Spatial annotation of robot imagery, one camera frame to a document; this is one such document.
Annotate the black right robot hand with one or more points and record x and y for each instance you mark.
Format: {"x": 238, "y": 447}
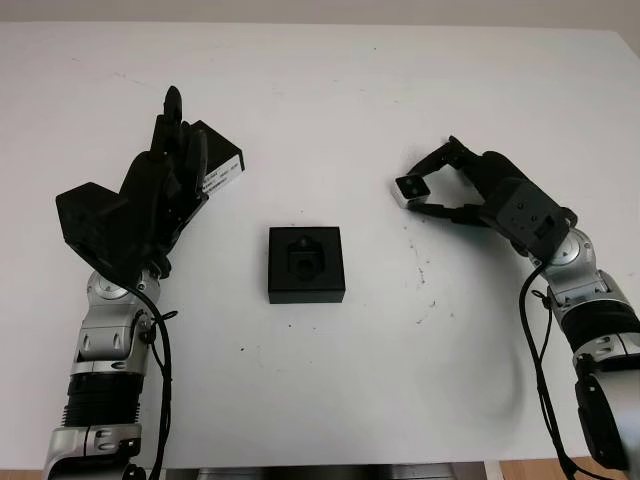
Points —
{"x": 495, "y": 170}

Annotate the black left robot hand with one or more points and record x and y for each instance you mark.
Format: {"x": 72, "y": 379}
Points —
{"x": 150, "y": 190}

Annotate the black RealSense box lid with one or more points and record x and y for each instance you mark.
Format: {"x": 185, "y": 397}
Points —
{"x": 222, "y": 150}

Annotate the small silver depth camera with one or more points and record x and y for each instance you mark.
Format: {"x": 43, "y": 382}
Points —
{"x": 411, "y": 189}

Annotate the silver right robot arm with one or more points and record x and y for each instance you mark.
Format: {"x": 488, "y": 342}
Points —
{"x": 595, "y": 300}

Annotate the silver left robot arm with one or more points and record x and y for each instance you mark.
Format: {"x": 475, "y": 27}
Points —
{"x": 105, "y": 340}

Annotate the black foam-lined box base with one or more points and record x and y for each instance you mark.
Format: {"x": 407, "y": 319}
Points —
{"x": 306, "y": 292}

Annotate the grey robot torso edge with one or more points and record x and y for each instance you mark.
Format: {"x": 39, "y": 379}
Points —
{"x": 325, "y": 472}

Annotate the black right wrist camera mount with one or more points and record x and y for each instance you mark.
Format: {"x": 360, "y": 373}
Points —
{"x": 525, "y": 215}

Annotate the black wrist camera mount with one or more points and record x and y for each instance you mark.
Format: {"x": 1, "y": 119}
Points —
{"x": 525, "y": 215}
{"x": 90, "y": 225}

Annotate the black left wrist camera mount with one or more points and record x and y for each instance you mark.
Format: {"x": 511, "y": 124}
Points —
{"x": 90, "y": 225}

